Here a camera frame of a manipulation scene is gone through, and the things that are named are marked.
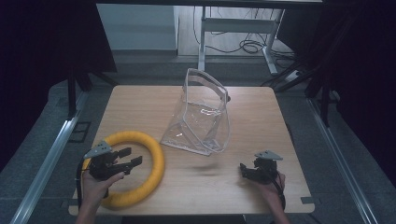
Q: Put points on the white power strip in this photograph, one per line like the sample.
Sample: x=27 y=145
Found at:
x=292 y=75

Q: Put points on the clear plastic bag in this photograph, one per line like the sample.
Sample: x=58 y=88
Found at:
x=199 y=124

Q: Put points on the person's left hand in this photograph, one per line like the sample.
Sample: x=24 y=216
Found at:
x=96 y=186

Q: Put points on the white cabinet panel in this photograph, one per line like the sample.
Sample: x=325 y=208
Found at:
x=137 y=26

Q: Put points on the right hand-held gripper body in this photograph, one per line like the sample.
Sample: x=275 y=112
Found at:
x=264 y=168

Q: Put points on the person's right hand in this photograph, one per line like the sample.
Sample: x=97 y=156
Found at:
x=274 y=191

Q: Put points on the black curtain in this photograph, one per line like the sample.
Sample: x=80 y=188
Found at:
x=358 y=77
x=46 y=62

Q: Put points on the black metal stand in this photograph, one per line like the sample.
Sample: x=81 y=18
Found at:
x=72 y=93

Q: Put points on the white metal desk frame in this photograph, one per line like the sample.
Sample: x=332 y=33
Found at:
x=236 y=25

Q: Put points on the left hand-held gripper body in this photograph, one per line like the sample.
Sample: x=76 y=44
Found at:
x=101 y=163

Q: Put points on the aluminium floor rail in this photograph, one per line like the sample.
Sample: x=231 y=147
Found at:
x=339 y=158
x=46 y=161

